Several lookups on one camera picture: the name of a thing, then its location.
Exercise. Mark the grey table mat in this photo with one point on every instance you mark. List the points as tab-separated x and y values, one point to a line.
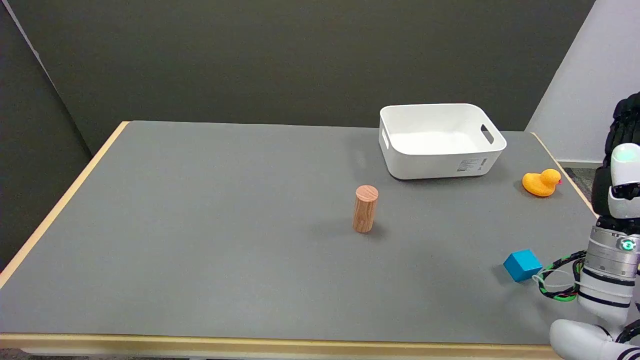
200	225

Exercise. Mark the blue cube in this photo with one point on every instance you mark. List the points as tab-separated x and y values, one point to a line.
521	264

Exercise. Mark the wooden cylinder block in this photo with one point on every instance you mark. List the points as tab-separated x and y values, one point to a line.
365	210

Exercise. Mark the yellow rubber duck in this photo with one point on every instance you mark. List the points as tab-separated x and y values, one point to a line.
539	183

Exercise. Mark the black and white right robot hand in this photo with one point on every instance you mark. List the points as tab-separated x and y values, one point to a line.
622	130

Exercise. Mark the white plastic storage bin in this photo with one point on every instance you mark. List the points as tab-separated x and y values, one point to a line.
430	160

